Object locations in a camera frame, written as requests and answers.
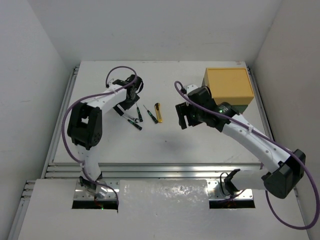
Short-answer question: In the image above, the silver wrench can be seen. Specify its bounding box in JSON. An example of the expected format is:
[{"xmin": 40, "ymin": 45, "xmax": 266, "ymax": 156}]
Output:
[{"xmin": 122, "ymin": 113, "xmax": 140, "ymax": 123}]

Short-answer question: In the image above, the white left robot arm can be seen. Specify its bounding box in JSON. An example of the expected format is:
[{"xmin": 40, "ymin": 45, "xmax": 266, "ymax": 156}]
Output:
[{"xmin": 61, "ymin": 74, "xmax": 144, "ymax": 193}]

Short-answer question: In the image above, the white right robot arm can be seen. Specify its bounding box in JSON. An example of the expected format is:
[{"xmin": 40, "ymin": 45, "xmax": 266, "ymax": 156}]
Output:
[{"xmin": 175, "ymin": 84, "xmax": 306, "ymax": 199}]

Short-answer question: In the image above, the yellow utility knife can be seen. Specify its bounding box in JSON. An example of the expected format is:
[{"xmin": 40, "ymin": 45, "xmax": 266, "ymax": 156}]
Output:
[{"xmin": 154, "ymin": 102, "xmax": 163, "ymax": 123}]

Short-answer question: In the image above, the yellow top drawer box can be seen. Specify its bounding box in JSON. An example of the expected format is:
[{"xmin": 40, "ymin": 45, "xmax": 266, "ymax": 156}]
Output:
[{"xmin": 203, "ymin": 67, "xmax": 254, "ymax": 105}]

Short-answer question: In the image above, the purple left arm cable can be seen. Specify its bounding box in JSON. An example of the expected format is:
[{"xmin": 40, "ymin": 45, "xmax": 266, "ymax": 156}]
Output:
[{"xmin": 61, "ymin": 66, "xmax": 141, "ymax": 208}]

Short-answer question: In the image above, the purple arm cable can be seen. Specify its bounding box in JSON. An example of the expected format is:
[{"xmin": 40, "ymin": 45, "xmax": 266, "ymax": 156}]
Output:
[
  {"xmin": 61, "ymin": 66, "xmax": 141, "ymax": 208},
  {"xmin": 174, "ymin": 80, "xmax": 320, "ymax": 230}
]

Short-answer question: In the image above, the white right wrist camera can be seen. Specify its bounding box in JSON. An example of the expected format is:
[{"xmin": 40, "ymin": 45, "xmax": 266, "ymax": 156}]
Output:
[{"xmin": 181, "ymin": 84, "xmax": 199, "ymax": 96}]

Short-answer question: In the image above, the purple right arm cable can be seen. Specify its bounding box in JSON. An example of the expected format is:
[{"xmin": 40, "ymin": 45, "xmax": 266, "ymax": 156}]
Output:
[{"xmin": 174, "ymin": 80, "xmax": 320, "ymax": 230}]

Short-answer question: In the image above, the aluminium frame rail front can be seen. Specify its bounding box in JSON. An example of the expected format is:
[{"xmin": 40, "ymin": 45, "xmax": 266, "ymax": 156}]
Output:
[{"xmin": 41, "ymin": 162, "xmax": 261, "ymax": 180}]

